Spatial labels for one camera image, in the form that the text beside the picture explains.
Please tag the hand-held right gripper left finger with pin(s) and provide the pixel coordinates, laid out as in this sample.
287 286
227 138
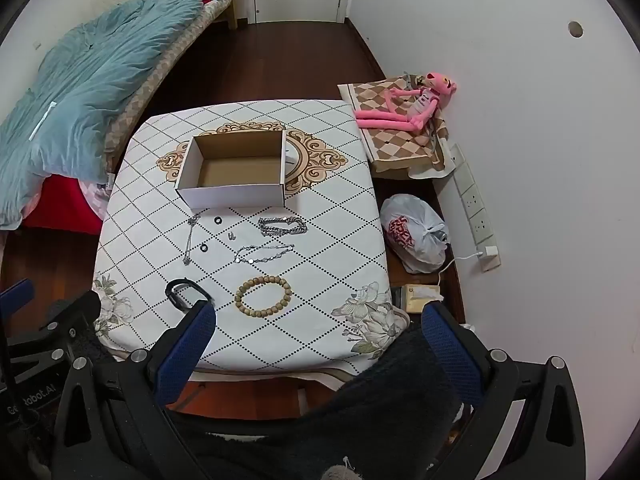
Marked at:
187 350

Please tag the white plastic bag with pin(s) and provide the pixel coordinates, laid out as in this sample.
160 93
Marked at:
415 230

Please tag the pink plush toy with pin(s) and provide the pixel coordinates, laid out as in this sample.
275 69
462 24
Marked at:
420 105

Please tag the red bed skirt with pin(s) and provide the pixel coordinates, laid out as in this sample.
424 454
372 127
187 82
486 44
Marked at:
60 205

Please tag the bed with patterned sheet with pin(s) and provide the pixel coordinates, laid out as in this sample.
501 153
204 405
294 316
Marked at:
165 60

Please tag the white diamond pattern tablecloth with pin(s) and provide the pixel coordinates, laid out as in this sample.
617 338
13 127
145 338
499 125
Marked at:
325 240

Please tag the blue duvet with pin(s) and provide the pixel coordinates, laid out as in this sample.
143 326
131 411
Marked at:
100 85

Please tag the brown checkered cloth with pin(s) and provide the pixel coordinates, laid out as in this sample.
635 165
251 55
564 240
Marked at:
395 145

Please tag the white cardboard box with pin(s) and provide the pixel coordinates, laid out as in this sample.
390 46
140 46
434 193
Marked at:
232 195

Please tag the white power strip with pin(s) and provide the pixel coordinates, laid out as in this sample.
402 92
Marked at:
472 195

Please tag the white charger plug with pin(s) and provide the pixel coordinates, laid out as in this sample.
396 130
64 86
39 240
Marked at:
489 252

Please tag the black smart band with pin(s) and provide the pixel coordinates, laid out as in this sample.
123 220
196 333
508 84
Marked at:
175 297

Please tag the small wooden box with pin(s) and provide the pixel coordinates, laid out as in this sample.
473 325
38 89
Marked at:
417 300

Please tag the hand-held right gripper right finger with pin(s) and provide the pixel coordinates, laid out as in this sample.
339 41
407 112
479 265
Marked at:
450 355

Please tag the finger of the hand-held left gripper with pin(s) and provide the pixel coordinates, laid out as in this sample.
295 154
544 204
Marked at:
15 297
70 317

